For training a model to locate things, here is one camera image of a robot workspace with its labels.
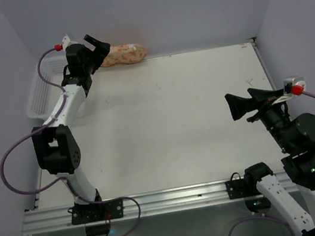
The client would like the floral mesh laundry bag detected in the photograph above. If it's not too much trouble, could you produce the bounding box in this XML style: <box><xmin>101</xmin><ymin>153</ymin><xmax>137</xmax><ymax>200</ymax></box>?
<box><xmin>101</xmin><ymin>44</ymin><xmax>148</xmax><ymax>68</ymax></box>

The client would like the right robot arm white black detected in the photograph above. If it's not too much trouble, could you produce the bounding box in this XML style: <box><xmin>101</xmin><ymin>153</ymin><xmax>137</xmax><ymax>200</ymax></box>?
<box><xmin>225</xmin><ymin>76</ymin><xmax>315</xmax><ymax>236</ymax></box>

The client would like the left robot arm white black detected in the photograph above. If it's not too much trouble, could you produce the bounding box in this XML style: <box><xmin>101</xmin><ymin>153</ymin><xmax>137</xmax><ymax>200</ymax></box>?
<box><xmin>32</xmin><ymin>35</ymin><xmax>110</xmax><ymax>206</ymax></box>

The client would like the white plastic mesh basket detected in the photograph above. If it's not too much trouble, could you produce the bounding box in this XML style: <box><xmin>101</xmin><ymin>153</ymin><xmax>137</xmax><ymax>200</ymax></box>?
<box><xmin>26</xmin><ymin>56</ymin><xmax>67</xmax><ymax>120</ymax></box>

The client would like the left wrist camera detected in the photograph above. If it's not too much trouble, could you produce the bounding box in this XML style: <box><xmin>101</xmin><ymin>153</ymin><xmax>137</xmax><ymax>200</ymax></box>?
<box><xmin>61</xmin><ymin>34</ymin><xmax>78</xmax><ymax>51</ymax></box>

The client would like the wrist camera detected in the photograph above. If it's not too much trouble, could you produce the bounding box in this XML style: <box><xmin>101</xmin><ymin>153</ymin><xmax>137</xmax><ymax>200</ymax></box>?
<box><xmin>61</xmin><ymin>34</ymin><xmax>78</xmax><ymax>51</ymax></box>
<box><xmin>283</xmin><ymin>76</ymin><xmax>307</xmax><ymax>96</ymax></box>

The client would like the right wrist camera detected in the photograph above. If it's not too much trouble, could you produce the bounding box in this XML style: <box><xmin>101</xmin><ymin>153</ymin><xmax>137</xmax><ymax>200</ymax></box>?
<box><xmin>283</xmin><ymin>76</ymin><xmax>307</xmax><ymax>96</ymax></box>

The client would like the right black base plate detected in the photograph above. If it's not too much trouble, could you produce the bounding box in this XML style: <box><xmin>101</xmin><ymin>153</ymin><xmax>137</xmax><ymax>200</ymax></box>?
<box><xmin>225</xmin><ymin>172</ymin><xmax>260</xmax><ymax>200</ymax></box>

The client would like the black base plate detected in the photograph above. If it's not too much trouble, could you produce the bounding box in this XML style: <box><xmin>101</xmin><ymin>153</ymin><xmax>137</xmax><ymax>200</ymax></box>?
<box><xmin>225</xmin><ymin>172</ymin><xmax>260</xmax><ymax>200</ymax></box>
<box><xmin>68</xmin><ymin>199</ymin><xmax>123</xmax><ymax>225</ymax></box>

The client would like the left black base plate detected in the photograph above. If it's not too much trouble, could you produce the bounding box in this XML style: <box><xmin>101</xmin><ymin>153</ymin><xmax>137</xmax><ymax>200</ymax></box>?
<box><xmin>68</xmin><ymin>199</ymin><xmax>123</xmax><ymax>225</ymax></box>

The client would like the aluminium mounting rail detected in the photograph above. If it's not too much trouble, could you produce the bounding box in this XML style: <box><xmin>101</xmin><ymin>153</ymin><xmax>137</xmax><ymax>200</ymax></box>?
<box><xmin>19</xmin><ymin>164</ymin><xmax>315</xmax><ymax>236</ymax></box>

